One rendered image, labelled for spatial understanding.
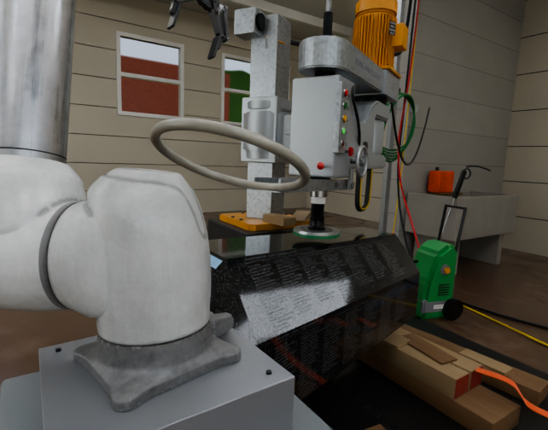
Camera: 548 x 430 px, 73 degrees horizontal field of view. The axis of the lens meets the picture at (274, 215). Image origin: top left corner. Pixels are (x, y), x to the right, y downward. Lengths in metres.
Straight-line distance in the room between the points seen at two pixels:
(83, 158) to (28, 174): 6.87
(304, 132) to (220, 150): 6.60
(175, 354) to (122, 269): 0.13
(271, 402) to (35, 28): 0.61
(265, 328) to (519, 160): 5.52
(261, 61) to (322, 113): 0.99
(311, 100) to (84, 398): 1.38
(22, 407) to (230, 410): 0.33
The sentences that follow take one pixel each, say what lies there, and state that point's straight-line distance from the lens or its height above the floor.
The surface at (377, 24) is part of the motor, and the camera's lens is 2.37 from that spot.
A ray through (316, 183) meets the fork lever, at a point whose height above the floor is 1.08.
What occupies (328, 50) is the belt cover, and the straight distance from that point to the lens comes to 1.65.
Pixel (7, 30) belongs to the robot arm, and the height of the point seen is 1.34.
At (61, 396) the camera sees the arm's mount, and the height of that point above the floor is 0.88.
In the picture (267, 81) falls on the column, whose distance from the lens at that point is 2.48.
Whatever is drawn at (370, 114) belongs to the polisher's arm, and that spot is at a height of 1.42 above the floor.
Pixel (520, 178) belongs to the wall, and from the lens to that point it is 6.42.
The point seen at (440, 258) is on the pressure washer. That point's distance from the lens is 3.08.
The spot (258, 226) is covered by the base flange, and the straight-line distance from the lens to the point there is 2.26.
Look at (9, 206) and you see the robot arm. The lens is 0.58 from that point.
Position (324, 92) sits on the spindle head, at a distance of 1.63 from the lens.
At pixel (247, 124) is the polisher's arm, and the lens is 2.43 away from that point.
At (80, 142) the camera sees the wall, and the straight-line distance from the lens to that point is 7.46.
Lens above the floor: 1.17
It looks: 8 degrees down
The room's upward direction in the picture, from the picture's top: 2 degrees clockwise
